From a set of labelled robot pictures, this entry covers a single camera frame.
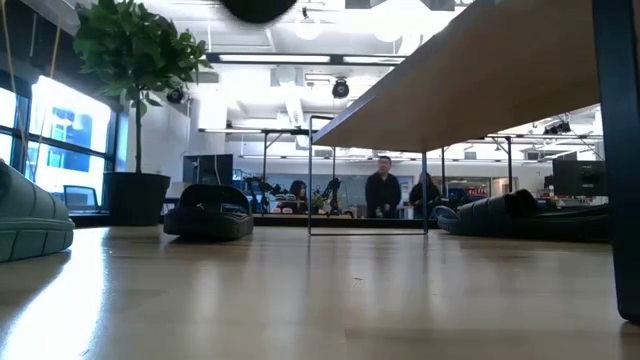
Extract green rubber slide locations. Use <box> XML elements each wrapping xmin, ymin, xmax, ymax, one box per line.
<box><xmin>0</xmin><ymin>159</ymin><xmax>76</xmax><ymax>264</ymax></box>

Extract person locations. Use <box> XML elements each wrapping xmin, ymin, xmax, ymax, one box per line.
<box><xmin>364</xmin><ymin>155</ymin><xmax>402</xmax><ymax>219</ymax></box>
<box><xmin>409</xmin><ymin>172</ymin><xmax>442</xmax><ymax>219</ymax></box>
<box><xmin>285</xmin><ymin>179</ymin><xmax>309</xmax><ymax>215</ymax></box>

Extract black computer monitor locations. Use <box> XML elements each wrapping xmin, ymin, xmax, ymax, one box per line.
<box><xmin>552</xmin><ymin>159</ymin><xmax>608</xmax><ymax>197</ymax></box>
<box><xmin>182</xmin><ymin>153</ymin><xmax>235</xmax><ymax>187</ymax></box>

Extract long ceiling light bar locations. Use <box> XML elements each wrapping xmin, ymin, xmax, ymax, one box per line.
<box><xmin>205</xmin><ymin>52</ymin><xmax>406</xmax><ymax>66</ymax></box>

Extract black plant pot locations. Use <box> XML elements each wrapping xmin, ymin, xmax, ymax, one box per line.
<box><xmin>102</xmin><ymin>172</ymin><xmax>172</xmax><ymax>227</ymax></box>

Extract green leafy plant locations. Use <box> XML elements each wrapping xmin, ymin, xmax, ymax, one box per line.
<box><xmin>73</xmin><ymin>0</ymin><xmax>214</xmax><ymax>175</ymax></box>

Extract open laptop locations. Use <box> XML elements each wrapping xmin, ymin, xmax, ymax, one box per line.
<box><xmin>62</xmin><ymin>184</ymin><xmax>101</xmax><ymax>215</ymax></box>

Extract black aluminium table frame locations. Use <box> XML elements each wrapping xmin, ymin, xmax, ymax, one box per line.
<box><xmin>69</xmin><ymin>209</ymin><xmax>441</xmax><ymax>230</ymax></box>

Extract tall black frame stand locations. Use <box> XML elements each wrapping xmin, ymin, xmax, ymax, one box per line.
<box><xmin>198</xmin><ymin>127</ymin><xmax>314</xmax><ymax>201</ymax></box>

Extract wooden shelf with black frame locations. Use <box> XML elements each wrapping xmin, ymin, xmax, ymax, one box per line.
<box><xmin>307</xmin><ymin>0</ymin><xmax>640</xmax><ymax>324</ymax></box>

